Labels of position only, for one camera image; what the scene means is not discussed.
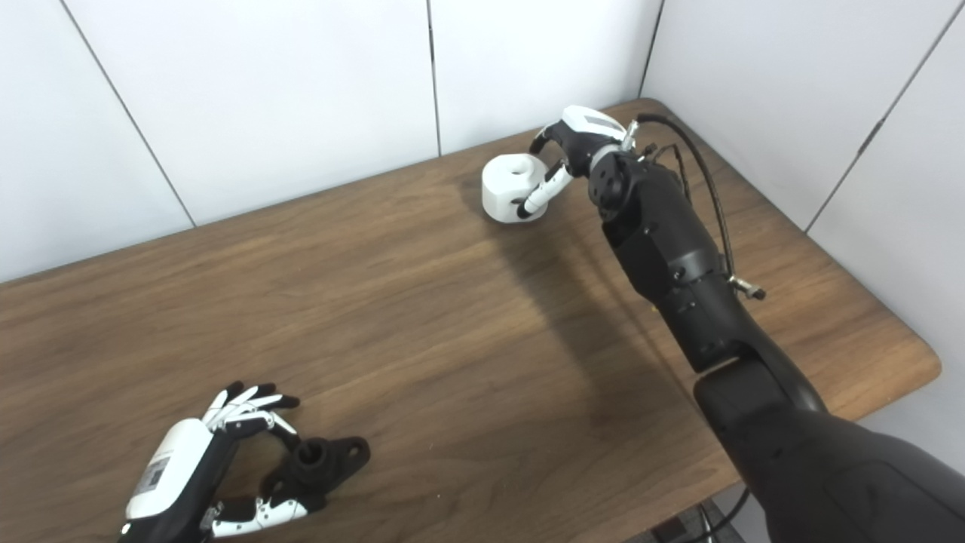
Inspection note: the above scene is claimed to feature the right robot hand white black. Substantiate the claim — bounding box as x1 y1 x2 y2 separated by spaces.
519 105 630 221

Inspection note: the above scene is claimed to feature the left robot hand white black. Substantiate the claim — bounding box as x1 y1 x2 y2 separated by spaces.
117 381 325 543

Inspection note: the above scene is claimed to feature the round white piece with holes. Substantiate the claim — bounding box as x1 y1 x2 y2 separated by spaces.
482 153 555 225

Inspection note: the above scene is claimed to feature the thin black hanging cable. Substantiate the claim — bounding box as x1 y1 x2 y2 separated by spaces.
679 486 752 543

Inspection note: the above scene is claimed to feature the black flanged holder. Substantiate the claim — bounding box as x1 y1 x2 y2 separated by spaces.
260 436 371 514

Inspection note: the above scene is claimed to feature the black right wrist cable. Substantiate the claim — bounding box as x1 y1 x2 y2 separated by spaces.
637 113 767 301

